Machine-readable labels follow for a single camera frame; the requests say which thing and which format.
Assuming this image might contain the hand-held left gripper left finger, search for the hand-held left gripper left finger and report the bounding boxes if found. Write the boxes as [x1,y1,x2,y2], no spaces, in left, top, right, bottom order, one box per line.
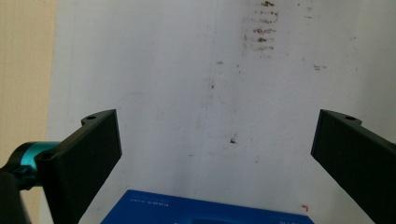
[34,108,123,224]

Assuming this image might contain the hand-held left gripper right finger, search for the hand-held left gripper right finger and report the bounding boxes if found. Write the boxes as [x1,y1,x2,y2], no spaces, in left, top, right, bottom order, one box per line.
[310,108,396,224]

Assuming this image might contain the blue cardboard box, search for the blue cardboard box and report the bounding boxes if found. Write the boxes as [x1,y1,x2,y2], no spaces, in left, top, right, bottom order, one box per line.
[100,189,316,224]

